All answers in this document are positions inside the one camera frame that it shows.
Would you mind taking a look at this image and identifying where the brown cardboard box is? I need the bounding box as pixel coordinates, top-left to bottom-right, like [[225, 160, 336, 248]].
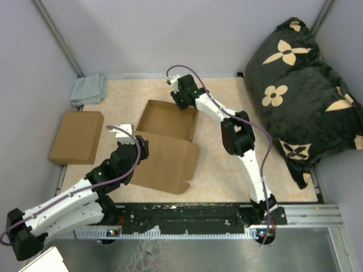
[[131, 100, 200, 195], [49, 111, 104, 165]]

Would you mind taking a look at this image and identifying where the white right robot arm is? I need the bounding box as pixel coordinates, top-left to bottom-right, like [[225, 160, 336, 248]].
[[166, 74, 278, 224]]

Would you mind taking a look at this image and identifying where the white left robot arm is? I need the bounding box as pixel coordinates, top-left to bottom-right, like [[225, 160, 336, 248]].
[[1, 135, 149, 261]]

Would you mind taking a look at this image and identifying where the folded brown cardboard box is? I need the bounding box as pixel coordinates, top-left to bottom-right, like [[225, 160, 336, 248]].
[[49, 111, 104, 165]]

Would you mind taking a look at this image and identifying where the grey folded cloth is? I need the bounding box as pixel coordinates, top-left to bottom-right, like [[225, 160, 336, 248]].
[[70, 73, 107, 107]]

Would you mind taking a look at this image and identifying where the white board corner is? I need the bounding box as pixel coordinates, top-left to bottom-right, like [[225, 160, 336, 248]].
[[20, 246, 69, 272]]

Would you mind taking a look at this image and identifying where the black floral pillow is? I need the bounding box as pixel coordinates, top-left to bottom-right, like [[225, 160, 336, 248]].
[[243, 18, 362, 189]]

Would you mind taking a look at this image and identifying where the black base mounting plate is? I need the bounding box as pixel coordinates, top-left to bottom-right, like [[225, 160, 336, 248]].
[[85, 201, 287, 235]]

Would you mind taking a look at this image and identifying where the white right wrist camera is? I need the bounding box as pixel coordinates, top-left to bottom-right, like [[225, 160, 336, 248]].
[[166, 74, 180, 93]]

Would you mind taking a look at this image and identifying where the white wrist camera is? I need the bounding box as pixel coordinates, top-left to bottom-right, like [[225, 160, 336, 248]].
[[107, 124, 136, 146], [166, 74, 180, 93]]

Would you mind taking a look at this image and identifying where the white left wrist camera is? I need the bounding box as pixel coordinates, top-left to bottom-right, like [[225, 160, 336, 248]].
[[107, 124, 136, 146]]

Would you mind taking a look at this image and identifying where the white slotted cable duct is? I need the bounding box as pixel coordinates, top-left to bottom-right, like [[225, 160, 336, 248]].
[[58, 226, 267, 240]]

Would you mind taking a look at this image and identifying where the aluminium rail frame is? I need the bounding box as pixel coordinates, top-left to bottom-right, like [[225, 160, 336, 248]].
[[33, 167, 345, 227]]

